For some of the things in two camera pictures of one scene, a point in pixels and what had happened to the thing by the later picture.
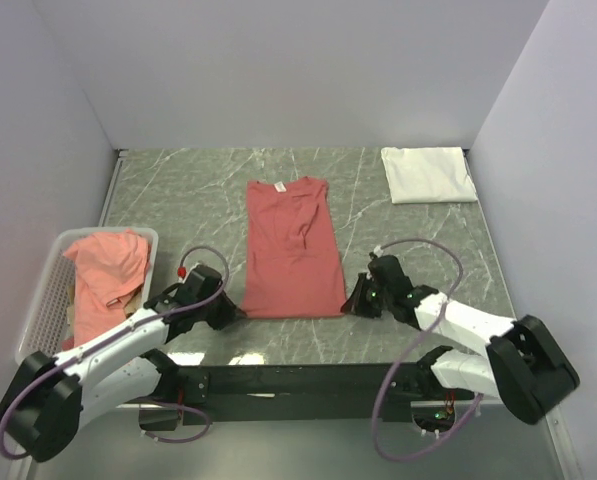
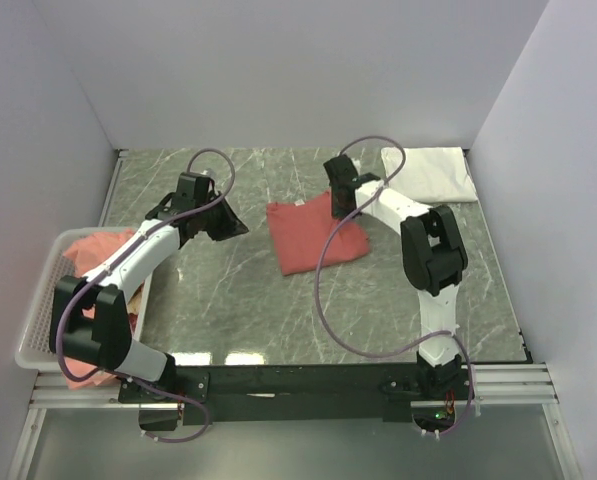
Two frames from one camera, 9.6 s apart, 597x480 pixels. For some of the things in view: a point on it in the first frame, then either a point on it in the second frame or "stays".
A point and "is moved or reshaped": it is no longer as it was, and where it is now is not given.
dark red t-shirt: x=293 y=264 is moved or reshaped
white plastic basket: x=51 y=319 stays
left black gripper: x=221 y=308 → x=220 y=218
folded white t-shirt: x=419 y=175 stays
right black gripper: x=363 y=296 → x=338 y=195
